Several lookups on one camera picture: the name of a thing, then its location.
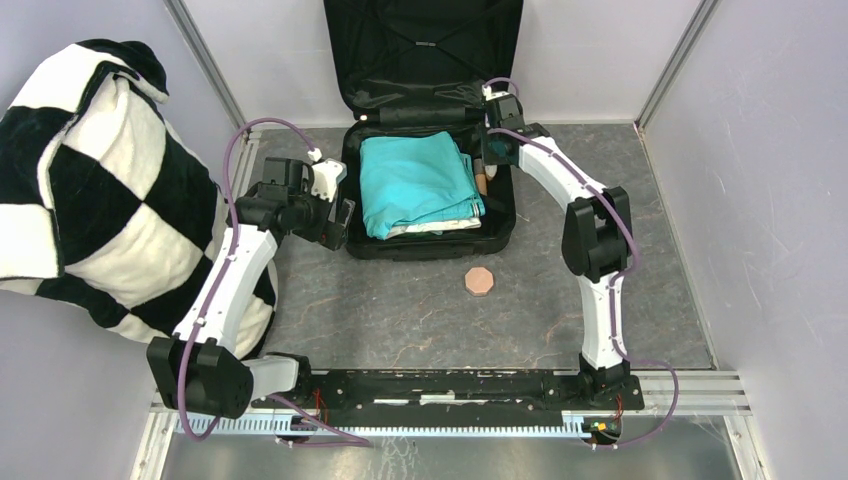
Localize white shirt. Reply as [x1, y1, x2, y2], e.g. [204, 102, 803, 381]
[386, 217, 482, 239]

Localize aluminium frame rail base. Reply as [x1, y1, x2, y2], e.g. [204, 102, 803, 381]
[131, 368, 771, 479]

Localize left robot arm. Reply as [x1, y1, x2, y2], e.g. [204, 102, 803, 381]
[146, 158, 355, 419]

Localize brown grey cylindrical bottle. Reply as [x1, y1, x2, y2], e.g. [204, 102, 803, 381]
[472, 158, 488, 196]

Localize black suitcase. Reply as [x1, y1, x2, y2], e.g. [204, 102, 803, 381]
[323, 1, 524, 261]

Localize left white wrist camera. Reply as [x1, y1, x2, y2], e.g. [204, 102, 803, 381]
[307, 148, 347, 202]

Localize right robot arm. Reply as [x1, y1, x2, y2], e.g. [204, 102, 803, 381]
[483, 87, 639, 408]

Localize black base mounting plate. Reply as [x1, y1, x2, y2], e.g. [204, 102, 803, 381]
[282, 369, 645, 428]

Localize pink octagonal compact box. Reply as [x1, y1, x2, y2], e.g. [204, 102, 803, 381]
[464, 267, 495, 297]

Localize black white checkered blanket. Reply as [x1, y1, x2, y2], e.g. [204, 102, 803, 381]
[0, 38, 280, 348]

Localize teal shorts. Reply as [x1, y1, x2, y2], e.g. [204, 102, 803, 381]
[359, 132, 486, 240]

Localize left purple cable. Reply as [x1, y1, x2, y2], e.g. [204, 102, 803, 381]
[177, 117, 370, 449]

